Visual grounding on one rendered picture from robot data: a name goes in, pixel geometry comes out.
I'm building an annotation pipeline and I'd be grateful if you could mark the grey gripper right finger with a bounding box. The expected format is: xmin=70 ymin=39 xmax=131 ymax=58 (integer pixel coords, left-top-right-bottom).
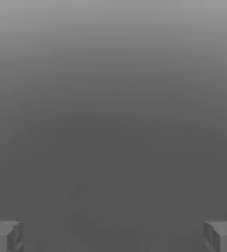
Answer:
xmin=202 ymin=220 xmax=227 ymax=252

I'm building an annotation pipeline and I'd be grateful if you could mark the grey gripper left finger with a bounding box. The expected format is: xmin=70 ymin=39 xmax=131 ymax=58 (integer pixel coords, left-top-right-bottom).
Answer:
xmin=0 ymin=220 xmax=25 ymax=252

